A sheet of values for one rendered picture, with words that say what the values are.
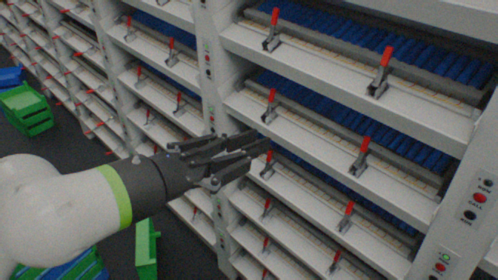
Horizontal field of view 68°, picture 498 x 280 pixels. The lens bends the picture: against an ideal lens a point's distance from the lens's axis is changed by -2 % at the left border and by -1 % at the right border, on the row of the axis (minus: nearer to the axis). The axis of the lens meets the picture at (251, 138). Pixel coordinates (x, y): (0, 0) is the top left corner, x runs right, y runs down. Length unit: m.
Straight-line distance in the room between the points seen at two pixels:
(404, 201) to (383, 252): 0.19
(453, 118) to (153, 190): 0.49
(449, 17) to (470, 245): 0.40
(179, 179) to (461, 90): 0.48
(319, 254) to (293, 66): 0.60
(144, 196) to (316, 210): 0.59
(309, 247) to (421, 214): 0.46
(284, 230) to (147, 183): 0.75
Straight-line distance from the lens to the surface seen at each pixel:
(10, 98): 3.00
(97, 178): 0.51
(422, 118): 0.69
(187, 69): 1.20
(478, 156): 0.67
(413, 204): 0.81
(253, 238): 1.42
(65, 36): 2.13
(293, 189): 1.05
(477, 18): 0.60
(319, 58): 0.80
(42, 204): 0.48
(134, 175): 0.52
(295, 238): 1.19
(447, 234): 0.79
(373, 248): 0.96
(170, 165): 0.55
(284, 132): 0.92
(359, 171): 0.82
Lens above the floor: 1.50
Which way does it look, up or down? 38 degrees down
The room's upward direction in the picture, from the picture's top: straight up
